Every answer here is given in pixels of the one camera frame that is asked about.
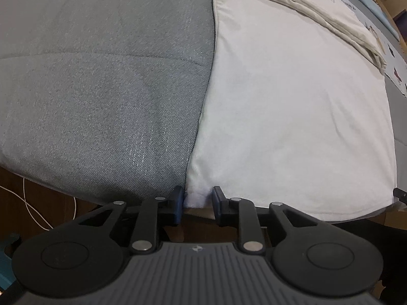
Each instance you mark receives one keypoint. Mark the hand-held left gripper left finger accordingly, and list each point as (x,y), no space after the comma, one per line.
(178,206)

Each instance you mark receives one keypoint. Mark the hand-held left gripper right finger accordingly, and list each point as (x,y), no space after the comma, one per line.
(217,205)

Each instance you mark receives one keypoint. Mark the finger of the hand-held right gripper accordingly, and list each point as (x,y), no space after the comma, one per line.
(401,195)

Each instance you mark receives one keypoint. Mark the white long-sleeve shirt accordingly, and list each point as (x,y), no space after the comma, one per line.
(286,101)

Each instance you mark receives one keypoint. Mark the grey printed bed sheet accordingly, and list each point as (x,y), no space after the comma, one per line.
(95,85)

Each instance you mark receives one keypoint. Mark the teal object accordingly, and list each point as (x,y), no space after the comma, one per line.
(7,260)

